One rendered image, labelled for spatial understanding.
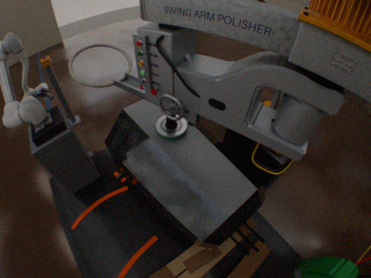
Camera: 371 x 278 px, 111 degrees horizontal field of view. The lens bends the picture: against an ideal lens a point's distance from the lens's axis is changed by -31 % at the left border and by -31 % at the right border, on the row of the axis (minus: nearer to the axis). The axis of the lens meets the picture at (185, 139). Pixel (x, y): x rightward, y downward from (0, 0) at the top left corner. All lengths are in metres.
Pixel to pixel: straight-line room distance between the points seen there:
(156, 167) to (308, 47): 1.04
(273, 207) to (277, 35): 1.83
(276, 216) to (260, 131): 1.45
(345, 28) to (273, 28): 0.21
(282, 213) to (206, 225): 1.25
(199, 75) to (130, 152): 0.84
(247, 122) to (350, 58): 0.47
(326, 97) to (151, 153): 1.03
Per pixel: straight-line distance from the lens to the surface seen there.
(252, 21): 0.61
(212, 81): 0.74
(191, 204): 1.09
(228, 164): 1.15
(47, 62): 2.55
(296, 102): 0.70
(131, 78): 1.35
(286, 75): 0.64
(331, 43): 0.58
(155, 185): 1.22
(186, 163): 1.12
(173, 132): 1.19
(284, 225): 2.15
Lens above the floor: 1.81
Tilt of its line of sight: 50 degrees down
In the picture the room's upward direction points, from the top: 3 degrees clockwise
